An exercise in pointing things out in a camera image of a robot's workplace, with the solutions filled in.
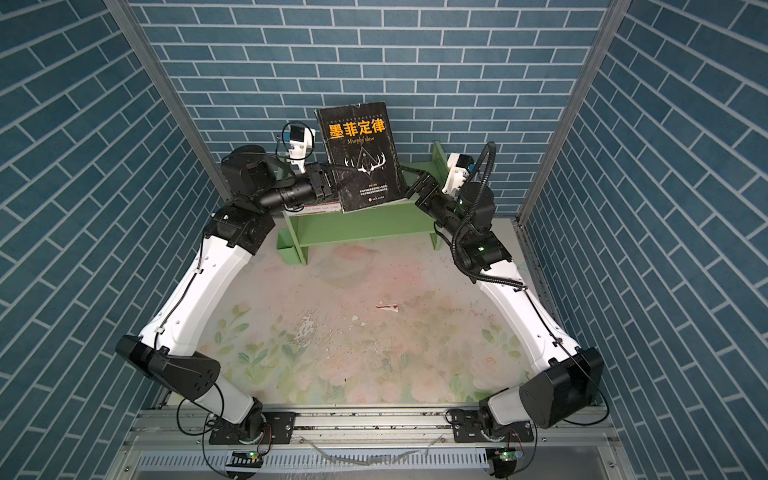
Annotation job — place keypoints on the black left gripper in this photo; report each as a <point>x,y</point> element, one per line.
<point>314,172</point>

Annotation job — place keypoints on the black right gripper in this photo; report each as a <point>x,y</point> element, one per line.
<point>423,186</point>

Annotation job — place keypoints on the red blue manga book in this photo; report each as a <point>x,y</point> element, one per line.
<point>328,207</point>

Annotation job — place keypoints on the black book with gold text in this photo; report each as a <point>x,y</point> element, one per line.
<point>361,150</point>

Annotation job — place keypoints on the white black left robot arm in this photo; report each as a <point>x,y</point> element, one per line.
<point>166,349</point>

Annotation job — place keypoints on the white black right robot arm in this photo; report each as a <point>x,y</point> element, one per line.
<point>565,378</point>

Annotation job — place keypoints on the small green side box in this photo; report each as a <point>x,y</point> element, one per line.
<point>287,248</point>

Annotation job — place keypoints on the green wooden two-tier shelf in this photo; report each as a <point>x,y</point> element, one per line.
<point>394,219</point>

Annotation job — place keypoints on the small red paper scrap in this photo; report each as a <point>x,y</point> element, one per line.
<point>388,307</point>

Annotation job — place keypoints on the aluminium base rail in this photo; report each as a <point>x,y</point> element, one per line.
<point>372,427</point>

